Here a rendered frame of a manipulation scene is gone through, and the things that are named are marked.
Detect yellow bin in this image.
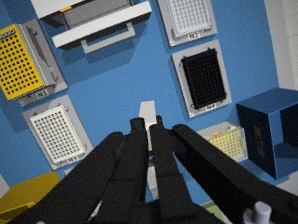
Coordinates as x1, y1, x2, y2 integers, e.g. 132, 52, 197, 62
0, 171, 61, 224

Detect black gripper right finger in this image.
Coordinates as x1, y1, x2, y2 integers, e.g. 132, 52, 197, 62
147, 101, 298, 224

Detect white multiwell assay plate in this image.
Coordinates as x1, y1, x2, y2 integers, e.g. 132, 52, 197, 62
166, 0, 211, 37

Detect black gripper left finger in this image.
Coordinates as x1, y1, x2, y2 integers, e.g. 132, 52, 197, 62
6, 101, 151, 224

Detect blue bench mat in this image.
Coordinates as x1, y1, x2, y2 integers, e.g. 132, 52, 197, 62
0, 0, 279, 188

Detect black assay plate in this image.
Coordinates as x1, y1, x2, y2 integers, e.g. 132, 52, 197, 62
181, 48, 227, 110

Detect white multi-well plate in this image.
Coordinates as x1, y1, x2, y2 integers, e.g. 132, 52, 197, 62
30, 104, 86, 163

